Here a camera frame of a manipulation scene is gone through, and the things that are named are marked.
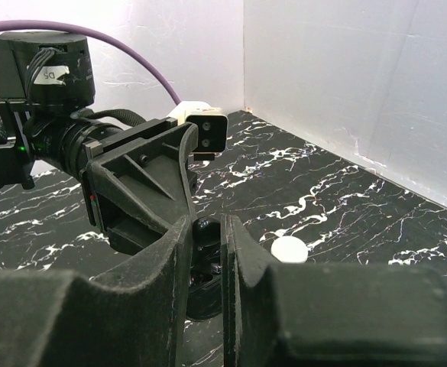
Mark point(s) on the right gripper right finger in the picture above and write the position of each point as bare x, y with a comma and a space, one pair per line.
332, 314

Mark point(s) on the white earbud charging case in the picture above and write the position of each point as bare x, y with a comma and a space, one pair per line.
289, 249

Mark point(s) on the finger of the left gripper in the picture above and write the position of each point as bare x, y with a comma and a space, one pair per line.
129, 237
144, 180

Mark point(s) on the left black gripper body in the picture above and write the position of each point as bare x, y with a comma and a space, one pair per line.
60, 139

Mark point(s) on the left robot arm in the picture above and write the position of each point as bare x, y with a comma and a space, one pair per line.
43, 72

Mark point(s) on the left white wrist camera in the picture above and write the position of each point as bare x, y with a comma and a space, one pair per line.
212, 126

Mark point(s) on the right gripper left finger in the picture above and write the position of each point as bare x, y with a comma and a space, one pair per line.
130, 315

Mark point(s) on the black earbud charging case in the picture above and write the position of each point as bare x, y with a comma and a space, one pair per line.
205, 281

